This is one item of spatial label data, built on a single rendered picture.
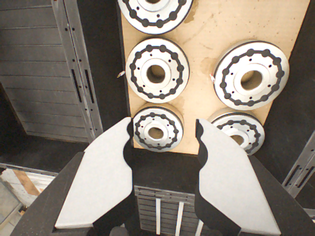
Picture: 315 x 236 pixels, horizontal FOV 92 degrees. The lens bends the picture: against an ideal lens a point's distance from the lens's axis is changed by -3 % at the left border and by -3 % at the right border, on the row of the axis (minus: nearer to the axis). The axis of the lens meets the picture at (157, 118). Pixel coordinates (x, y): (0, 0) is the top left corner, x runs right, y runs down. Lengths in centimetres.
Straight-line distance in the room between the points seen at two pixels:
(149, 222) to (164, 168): 35
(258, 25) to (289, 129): 16
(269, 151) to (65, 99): 42
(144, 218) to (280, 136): 50
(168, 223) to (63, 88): 52
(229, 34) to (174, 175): 26
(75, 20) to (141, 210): 54
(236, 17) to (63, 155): 42
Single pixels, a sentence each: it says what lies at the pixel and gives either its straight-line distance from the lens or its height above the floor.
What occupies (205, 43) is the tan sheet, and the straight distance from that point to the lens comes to 28.
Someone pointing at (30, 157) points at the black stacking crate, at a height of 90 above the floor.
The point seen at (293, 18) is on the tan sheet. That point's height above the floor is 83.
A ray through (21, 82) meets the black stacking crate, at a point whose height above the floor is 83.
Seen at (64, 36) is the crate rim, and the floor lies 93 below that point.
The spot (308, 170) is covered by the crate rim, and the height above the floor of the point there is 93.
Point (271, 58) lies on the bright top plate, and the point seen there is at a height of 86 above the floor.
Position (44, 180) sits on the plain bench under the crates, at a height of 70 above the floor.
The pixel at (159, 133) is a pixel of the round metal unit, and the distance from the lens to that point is 32.
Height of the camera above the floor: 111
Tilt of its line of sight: 59 degrees down
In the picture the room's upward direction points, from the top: 161 degrees counter-clockwise
